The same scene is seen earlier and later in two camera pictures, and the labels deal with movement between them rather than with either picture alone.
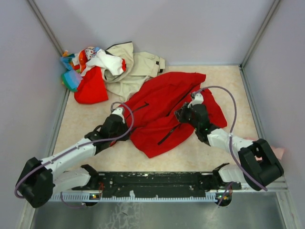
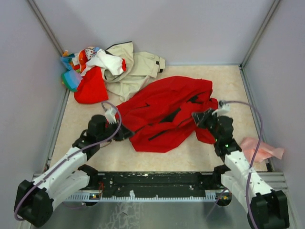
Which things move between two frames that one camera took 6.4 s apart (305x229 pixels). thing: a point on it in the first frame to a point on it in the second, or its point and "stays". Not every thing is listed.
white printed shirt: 93,57 stays
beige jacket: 140,66 stays
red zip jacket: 150,114 stays
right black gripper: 180,113 to 201,117
